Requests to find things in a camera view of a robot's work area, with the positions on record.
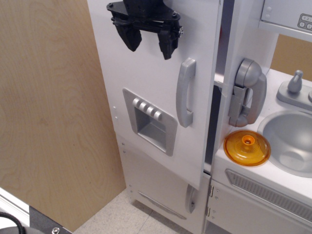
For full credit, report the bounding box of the white toy microwave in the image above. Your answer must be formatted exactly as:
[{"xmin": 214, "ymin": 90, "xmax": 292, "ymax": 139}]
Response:
[{"xmin": 259, "ymin": 0, "xmax": 312, "ymax": 42}]

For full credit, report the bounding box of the white toy kitchen cabinet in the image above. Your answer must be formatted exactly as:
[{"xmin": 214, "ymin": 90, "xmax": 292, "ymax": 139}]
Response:
[{"xmin": 88, "ymin": 0, "xmax": 312, "ymax": 234}]

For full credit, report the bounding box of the grey toy faucet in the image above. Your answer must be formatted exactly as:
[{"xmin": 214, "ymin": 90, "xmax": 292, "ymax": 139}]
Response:
[{"xmin": 276, "ymin": 70, "xmax": 312, "ymax": 111}]

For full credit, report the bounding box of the grey fridge door handle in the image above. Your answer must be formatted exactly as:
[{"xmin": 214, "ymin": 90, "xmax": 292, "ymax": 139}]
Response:
[{"xmin": 176, "ymin": 58, "xmax": 196, "ymax": 128}]

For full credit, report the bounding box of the black cable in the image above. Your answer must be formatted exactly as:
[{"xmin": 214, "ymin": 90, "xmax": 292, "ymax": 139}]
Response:
[{"xmin": 0, "ymin": 212, "xmax": 25, "ymax": 234}]

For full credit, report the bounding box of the orange transparent pot lid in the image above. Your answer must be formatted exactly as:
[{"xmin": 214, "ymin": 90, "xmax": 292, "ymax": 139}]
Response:
[{"xmin": 223, "ymin": 130, "xmax": 271, "ymax": 167}]

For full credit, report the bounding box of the grey toy telephone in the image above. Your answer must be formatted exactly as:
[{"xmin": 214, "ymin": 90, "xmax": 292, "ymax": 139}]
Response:
[{"xmin": 229, "ymin": 58, "xmax": 267, "ymax": 127}]

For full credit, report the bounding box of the white oven door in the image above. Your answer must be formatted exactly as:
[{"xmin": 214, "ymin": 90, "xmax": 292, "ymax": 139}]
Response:
[{"xmin": 208, "ymin": 180, "xmax": 312, "ymax": 234}]

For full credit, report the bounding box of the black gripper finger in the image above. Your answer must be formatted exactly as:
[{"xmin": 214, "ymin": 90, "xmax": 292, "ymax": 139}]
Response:
[
  {"xmin": 116, "ymin": 25, "xmax": 142, "ymax": 52},
  {"xmin": 157, "ymin": 30, "xmax": 178, "ymax": 60}
]

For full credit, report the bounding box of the grey freezer door handle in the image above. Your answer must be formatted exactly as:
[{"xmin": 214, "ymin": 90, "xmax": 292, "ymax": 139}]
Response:
[{"xmin": 185, "ymin": 184, "xmax": 196, "ymax": 214}]

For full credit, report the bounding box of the grey oven vent grille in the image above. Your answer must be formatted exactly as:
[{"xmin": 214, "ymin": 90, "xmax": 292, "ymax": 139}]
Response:
[{"xmin": 225, "ymin": 169, "xmax": 312, "ymax": 223}]

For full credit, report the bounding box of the grey ice dispenser panel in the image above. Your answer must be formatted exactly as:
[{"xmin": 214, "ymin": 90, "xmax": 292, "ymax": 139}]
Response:
[{"xmin": 123, "ymin": 88, "xmax": 177, "ymax": 156}]

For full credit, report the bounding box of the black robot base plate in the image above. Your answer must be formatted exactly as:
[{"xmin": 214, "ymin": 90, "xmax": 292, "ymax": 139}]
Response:
[{"xmin": 29, "ymin": 206, "xmax": 72, "ymax": 234}]

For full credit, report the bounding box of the grey toy sink basin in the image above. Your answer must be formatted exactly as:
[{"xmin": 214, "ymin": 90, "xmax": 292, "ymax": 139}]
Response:
[{"xmin": 257, "ymin": 111, "xmax": 312, "ymax": 178}]

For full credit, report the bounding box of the white toy fridge door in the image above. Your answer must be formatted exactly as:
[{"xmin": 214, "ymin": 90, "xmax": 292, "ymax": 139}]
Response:
[{"xmin": 88, "ymin": 0, "xmax": 223, "ymax": 189}]

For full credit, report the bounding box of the white freezer door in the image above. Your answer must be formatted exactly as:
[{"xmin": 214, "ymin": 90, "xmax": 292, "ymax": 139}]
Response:
[{"xmin": 117, "ymin": 136, "xmax": 211, "ymax": 234}]

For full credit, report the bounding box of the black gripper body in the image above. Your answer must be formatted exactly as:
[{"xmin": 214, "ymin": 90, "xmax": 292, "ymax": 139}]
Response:
[{"xmin": 107, "ymin": 0, "xmax": 183, "ymax": 37}]

